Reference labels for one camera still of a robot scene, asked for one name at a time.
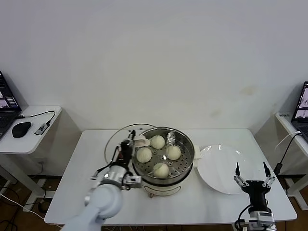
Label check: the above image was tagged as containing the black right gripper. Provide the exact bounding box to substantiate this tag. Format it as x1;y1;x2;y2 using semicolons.
233;161;276;212

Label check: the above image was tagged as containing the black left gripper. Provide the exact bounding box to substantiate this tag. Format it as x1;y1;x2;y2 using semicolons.
113;130;137;169

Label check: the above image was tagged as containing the round glass lid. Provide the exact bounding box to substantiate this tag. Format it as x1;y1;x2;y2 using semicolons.
104;123;169;176

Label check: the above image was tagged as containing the white steamed baozi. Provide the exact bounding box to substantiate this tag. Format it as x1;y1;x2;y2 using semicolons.
151;135;166;149
136;147;153;163
153;163;169;179
166;145;181;160

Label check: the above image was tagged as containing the stainless steel steamer basket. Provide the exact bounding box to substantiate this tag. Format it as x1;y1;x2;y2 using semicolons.
131;127;202;180

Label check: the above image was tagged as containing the white round plate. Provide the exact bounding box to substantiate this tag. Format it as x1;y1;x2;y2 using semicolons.
196;144;252;195

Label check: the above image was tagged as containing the cream electric cooker base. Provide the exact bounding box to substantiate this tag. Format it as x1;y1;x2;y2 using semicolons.
137;166;193;199

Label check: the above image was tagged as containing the white side table with sticker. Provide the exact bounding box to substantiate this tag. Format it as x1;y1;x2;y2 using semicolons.
275;112;308;210

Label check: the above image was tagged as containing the black laptop with dark screen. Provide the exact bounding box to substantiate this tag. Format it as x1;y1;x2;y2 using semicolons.
291;81;308;141

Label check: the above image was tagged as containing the grey usb hub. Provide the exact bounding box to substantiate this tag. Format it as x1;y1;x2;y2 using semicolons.
35;122;49;135

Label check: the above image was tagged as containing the white rounded side table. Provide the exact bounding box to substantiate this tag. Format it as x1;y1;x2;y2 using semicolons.
0;105;63;203

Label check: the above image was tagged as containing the black computer mouse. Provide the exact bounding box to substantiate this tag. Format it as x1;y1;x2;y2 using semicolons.
12;122;33;138

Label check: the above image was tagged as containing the black laptop with pink screen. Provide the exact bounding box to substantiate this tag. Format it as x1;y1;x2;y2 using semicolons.
0;71;22;141

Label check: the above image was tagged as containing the black power cable with adapter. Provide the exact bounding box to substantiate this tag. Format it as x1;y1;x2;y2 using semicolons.
274;134;301;174

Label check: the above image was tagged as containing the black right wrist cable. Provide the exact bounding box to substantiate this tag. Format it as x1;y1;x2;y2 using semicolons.
234;204;252;229

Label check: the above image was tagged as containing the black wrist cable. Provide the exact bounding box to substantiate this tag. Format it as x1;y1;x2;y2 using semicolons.
90;146;121;180
234;204;252;229

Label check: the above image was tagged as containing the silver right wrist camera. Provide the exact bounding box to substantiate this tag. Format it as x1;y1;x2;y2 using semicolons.
234;210;276;231

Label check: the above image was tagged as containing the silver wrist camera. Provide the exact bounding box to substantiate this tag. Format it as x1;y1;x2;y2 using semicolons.
124;175;142;190
234;210;276;231

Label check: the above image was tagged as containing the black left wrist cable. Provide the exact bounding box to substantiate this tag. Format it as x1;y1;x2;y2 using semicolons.
90;146;121;180

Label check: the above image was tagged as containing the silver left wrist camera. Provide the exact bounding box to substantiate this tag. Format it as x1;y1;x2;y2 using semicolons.
124;175;142;190

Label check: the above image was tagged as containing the white laptop cable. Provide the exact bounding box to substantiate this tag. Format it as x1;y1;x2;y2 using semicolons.
275;131;301;149

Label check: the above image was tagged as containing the black usb hub cable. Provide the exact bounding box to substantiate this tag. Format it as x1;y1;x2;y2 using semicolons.
16;110;56;126

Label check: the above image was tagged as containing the white floor cable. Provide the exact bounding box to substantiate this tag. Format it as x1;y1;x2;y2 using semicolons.
0;192;45;219

